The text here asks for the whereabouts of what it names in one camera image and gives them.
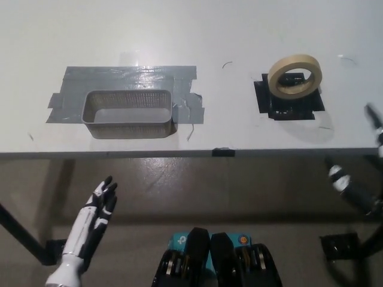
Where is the white and black left hand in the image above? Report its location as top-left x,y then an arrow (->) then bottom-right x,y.
61,175 -> 118,270

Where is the black and white right hand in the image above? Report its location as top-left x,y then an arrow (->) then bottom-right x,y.
325,103 -> 383,216

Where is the beige masking tape roll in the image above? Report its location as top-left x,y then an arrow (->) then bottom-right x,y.
268,54 -> 323,97

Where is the black tape square patch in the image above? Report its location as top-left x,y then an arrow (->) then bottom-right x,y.
253,72 -> 326,121

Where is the small black tape strip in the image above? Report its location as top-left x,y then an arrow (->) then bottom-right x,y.
211,147 -> 236,158

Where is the black metal table leg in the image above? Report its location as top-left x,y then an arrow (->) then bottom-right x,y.
0,203 -> 57,266

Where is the teal cardboard box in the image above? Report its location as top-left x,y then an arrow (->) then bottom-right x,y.
166,231 -> 255,276

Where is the small grey mesh basket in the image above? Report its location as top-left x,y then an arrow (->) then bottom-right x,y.
80,89 -> 175,140

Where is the grey duct tape patch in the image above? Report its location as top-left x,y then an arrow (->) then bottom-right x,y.
44,65 -> 205,125

